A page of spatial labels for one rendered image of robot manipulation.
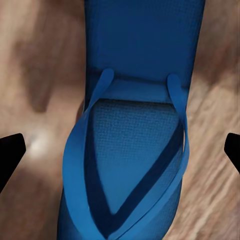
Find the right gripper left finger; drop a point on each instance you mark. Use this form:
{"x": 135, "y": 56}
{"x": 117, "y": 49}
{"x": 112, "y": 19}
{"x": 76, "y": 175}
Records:
{"x": 12, "y": 149}

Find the sandal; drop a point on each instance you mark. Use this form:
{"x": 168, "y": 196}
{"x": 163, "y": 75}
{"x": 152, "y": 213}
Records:
{"x": 124, "y": 160}

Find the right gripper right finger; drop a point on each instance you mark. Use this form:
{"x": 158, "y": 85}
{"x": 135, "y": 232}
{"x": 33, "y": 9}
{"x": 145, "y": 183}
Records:
{"x": 232, "y": 149}

